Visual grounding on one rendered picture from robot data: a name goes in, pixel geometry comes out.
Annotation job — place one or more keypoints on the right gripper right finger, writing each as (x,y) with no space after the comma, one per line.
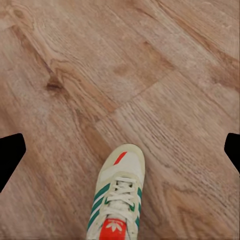
(232,149)

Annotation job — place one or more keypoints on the gym shoe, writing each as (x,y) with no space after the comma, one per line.
(116,208)

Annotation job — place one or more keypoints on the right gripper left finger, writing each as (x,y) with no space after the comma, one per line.
(12,150)

